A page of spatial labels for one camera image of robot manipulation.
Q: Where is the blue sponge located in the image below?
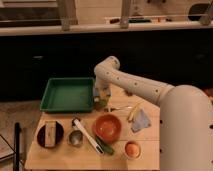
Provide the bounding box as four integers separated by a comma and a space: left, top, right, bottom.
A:
93, 88, 100, 97

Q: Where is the orange cup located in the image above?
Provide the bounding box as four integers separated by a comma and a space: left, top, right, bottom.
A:
124, 141, 141, 159

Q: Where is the green plastic tray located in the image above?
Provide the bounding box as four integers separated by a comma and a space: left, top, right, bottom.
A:
40, 77, 94, 113

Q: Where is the green cucumber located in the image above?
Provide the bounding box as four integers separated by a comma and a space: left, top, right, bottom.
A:
95, 136, 114, 155

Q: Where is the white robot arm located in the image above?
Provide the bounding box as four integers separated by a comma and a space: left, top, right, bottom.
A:
94, 56, 213, 171

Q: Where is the orange bowl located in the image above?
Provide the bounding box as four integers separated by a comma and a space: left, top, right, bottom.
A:
92, 114, 122, 143

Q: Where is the black stand pole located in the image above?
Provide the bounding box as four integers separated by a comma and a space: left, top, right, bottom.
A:
13, 122, 21, 171

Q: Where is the green plastic cup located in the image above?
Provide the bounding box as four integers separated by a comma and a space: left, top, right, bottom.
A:
94, 99, 108, 110

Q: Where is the metal spoon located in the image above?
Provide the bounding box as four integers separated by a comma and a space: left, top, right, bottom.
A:
104, 106, 132, 112

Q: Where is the yellow banana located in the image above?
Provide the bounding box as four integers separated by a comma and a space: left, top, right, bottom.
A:
127, 103, 140, 122

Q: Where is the metal measuring cup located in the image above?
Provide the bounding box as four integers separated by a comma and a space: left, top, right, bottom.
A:
68, 130, 83, 147

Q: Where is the wooden block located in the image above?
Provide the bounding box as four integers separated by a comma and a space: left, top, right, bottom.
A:
45, 121, 56, 148

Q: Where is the blue-grey folded cloth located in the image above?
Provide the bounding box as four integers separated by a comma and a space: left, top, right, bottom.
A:
131, 109, 151, 133

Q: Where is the dark round plate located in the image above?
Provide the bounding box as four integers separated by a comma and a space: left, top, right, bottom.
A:
37, 121, 64, 148

